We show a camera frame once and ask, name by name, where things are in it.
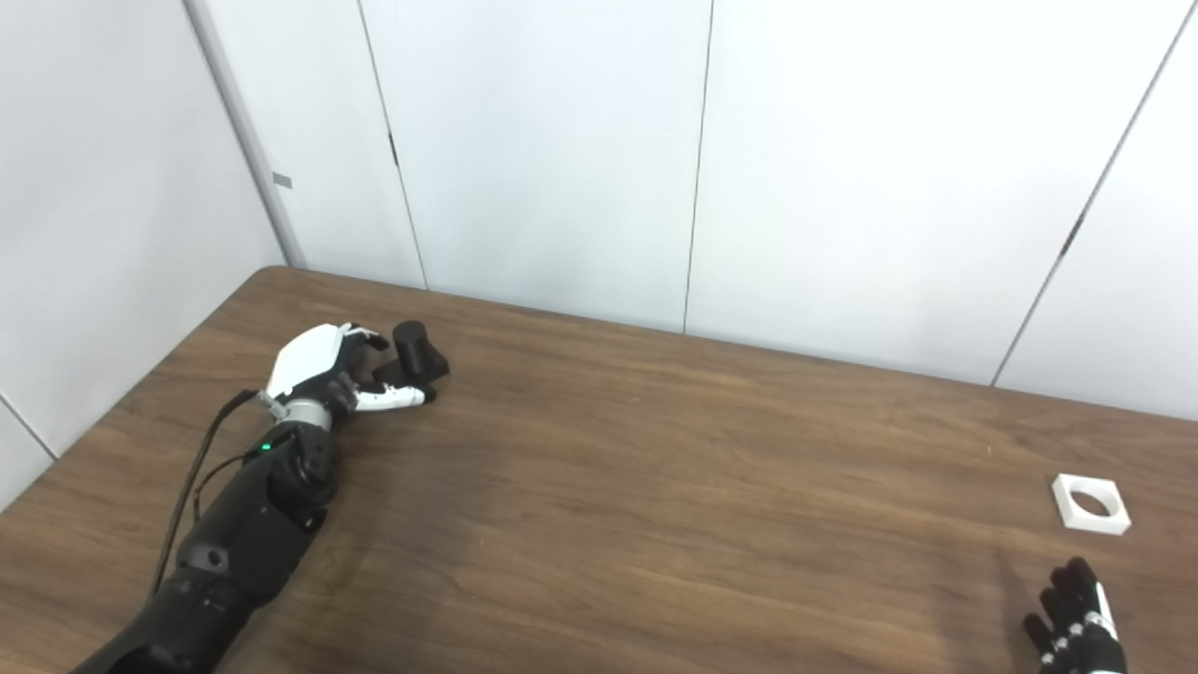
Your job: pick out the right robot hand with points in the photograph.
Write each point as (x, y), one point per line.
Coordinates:
(1076, 637)

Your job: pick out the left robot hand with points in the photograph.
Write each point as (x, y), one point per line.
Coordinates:
(304, 360)

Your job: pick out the black peg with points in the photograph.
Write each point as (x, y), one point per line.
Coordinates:
(416, 356)

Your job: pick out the white square piece with hole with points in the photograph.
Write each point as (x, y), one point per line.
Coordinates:
(1067, 510)

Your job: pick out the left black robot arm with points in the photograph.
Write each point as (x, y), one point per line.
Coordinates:
(243, 534)

